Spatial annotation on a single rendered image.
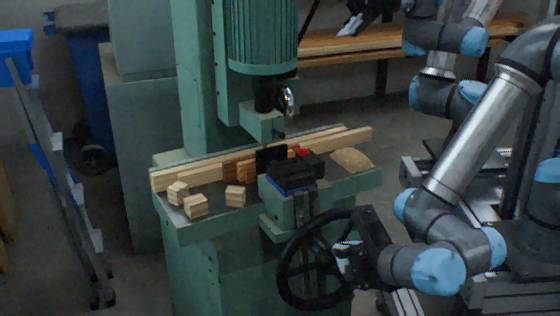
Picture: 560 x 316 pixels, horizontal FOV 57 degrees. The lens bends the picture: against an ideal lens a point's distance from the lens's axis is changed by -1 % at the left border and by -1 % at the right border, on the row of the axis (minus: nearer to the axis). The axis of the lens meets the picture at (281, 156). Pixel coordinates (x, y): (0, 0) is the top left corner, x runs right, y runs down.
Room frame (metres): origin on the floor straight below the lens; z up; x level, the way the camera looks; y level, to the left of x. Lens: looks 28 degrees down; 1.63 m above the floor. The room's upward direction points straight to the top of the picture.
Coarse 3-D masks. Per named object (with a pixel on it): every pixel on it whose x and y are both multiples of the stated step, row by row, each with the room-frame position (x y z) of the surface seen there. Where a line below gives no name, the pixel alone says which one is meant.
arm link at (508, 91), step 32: (544, 32) 0.89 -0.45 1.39; (512, 64) 0.90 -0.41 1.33; (480, 96) 0.92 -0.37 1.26; (512, 96) 0.88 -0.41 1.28; (480, 128) 0.86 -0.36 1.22; (448, 160) 0.85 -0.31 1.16; (480, 160) 0.84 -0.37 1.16; (416, 192) 0.86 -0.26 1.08; (448, 192) 0.82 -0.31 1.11; (416, 224) 0.80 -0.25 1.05
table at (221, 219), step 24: (336, 168) 1.27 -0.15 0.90; (192, 192) 1.15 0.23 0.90; (216, 192) 1.15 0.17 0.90; (336, 192) 1.21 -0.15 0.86; (360, 192) 1.24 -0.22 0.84; (168, 216) 1.05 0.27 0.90; (216, 216) 1.04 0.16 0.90; (240, 216) 1.07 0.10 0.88; (264, 216) 1.09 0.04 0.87; (192, 240) 1.01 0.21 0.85
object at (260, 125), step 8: (240, 104) 1.34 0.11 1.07; (248, 104) 1.33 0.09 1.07; (240, 112) 1.34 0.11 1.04; (248, 112) 1.29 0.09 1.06; (256, 112) 1.28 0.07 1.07; (272, 112) 1.28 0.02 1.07; (240, 120) 1.34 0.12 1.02; (248, 120) 1.29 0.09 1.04; (256, 120) 1.25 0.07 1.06; (264, 120) 1.23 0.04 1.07; (272, 120) 1.24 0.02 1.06; (280, 120) 1.25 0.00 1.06; (248, 128) 1.29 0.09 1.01; (256, 128) 1.25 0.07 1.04; (264, 128) 1.23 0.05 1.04; (280, 128) 1.25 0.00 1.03; (256, 136) 1.25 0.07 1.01; (264, 136) 1.23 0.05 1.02; (272, 136) 1.24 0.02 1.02
